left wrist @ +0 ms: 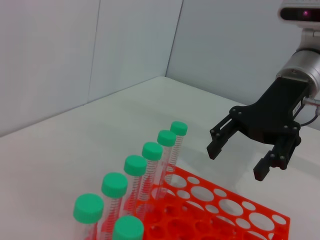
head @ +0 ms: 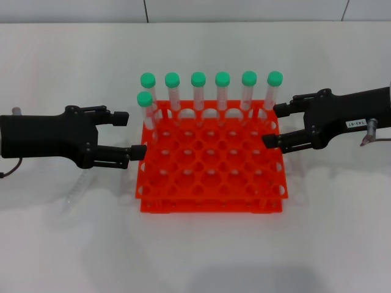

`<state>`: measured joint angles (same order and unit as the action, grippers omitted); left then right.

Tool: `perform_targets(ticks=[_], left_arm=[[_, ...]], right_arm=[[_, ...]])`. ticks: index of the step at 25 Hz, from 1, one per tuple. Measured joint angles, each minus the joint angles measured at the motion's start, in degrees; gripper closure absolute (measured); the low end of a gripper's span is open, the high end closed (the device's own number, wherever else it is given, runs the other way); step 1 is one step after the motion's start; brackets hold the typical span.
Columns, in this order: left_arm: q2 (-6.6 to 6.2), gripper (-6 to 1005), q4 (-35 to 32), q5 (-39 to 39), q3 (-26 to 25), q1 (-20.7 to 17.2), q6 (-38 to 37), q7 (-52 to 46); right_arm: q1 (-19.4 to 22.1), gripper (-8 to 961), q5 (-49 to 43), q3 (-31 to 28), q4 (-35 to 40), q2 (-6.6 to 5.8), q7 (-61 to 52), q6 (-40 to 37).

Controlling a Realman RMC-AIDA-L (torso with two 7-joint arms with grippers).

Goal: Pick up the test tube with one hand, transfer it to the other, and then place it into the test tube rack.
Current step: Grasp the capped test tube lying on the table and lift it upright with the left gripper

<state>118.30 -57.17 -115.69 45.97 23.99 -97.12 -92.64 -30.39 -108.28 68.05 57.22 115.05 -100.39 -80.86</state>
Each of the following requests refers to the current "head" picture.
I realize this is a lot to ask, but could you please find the green capped test tube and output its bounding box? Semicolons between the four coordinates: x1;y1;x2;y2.
164;72;181;126
136;91;159;144
65;169;92;212
239;70;258;126
191;71;207;126
214;71;231;126
139;72;159;118
258;70;283;123

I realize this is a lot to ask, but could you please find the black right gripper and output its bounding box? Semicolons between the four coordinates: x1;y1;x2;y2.
262;86;391;155

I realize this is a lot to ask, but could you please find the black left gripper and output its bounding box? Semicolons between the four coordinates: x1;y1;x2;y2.
0;105;148;170

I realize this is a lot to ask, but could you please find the right gripper cable with plugs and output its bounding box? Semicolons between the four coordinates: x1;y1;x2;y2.
360;118;391;148

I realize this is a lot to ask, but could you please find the orange test tube rack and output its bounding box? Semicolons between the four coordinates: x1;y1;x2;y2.
134;99;290;214

